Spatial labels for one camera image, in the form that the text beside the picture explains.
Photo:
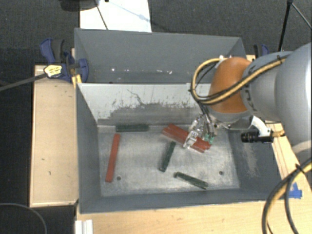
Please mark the black cylinder on white bracket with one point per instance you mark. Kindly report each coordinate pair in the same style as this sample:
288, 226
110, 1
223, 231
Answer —
259, 130

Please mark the red-brown flat block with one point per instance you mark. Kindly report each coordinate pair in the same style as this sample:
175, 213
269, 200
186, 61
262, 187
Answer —
113, 157
173, 138
179, 130

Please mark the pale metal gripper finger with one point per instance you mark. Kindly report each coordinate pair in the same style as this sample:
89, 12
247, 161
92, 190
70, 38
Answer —
193, 135
187, 144

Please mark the dark green flat block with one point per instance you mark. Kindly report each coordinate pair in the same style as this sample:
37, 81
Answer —
191, 180
132, 127
167, 156

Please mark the pale wood flat board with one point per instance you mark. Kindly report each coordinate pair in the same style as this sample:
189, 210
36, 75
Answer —
53, 142

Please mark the grey metal bin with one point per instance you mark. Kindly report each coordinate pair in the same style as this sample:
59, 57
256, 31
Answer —
146, 160

